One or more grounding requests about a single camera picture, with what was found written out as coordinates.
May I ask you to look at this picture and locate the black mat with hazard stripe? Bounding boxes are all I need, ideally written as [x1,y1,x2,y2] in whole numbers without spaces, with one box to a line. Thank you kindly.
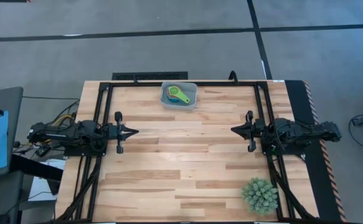
[284,80,347,222]

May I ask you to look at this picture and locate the grey side desk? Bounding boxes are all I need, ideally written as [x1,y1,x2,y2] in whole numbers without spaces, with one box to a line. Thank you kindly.
[0,86,25,224]

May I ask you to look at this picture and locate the spiky pale green plant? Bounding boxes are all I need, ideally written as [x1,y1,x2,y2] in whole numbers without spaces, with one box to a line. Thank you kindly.
[241,177,279,216]

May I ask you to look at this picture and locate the black metal table frame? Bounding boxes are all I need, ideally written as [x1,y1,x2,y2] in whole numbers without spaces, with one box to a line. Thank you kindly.
[56,81,318,223]

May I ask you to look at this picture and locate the white plastic basket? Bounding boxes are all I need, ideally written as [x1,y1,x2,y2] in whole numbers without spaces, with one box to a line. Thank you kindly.
[159,81,199,111]

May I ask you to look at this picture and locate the green measuring cup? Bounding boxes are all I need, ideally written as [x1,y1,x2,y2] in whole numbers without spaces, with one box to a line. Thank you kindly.
[169,86,191,105]

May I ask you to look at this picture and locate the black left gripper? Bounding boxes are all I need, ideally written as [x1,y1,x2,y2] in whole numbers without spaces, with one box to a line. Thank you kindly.
[108,111,139,155]

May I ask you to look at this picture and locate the black floor cable loop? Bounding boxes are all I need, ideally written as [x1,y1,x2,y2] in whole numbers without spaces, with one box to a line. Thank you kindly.
[348,114,363,152]

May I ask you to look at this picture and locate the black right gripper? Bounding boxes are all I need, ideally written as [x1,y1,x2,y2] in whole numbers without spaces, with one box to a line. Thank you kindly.
[230,110,265,153]

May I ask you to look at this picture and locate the yellow cable bundle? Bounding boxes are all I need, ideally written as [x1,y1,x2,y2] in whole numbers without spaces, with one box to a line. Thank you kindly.
[52,114,77,126]

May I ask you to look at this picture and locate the white paper sheet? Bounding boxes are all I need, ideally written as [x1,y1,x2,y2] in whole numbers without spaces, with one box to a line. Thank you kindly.
[28,159,65,202]

